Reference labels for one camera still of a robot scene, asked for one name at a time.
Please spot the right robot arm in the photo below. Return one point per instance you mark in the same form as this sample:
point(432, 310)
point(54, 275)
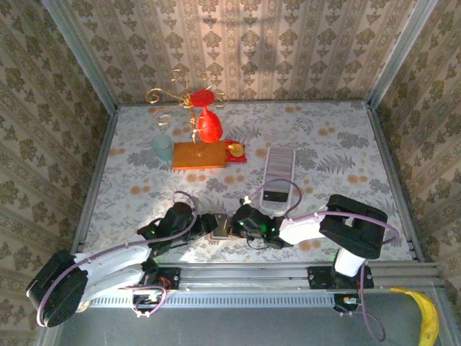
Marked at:
point(302, 229)

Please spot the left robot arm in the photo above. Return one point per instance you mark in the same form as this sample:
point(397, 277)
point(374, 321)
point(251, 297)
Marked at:
point(115, 259)

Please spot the white plastic card basket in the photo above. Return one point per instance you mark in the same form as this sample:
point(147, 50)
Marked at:
point(273, 206)

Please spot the orange wooden board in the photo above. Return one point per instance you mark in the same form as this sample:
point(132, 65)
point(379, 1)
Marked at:
point(201, 158)

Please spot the red square tray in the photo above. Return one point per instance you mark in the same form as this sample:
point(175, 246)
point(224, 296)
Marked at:
point(230, 159)

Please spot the small yellow round object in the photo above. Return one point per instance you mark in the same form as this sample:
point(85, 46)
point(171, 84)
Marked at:
point(236, 149)

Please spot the teal frosted glass cup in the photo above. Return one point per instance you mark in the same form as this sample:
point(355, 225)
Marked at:
point(162, 147)

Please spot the small black controller box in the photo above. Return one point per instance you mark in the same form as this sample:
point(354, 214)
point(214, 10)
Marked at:
point(347, 302)

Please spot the red wine glass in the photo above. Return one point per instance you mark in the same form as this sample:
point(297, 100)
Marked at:
point(209, 126)

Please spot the yellow banana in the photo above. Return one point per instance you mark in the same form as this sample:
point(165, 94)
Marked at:
point(428, 317)

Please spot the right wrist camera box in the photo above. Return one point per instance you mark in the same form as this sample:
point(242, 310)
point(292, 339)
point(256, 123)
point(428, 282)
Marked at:
point(252, 220)

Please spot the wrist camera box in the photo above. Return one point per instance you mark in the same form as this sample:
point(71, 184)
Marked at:
point(252, 220)
point(180, 214)

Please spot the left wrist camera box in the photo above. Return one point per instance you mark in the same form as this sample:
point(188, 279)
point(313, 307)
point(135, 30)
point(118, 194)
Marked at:
point(180, 214)

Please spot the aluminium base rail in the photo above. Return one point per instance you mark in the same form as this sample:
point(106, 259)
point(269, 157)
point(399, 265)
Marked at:
point(245, 277)

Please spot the aluminium table side rail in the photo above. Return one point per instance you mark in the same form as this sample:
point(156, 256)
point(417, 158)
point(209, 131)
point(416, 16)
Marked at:
point(97, 173)
point(385, 158)

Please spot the aluminium frame corner post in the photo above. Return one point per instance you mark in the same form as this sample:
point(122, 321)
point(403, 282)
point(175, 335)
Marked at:
point(399, 54)
point(83, 57)

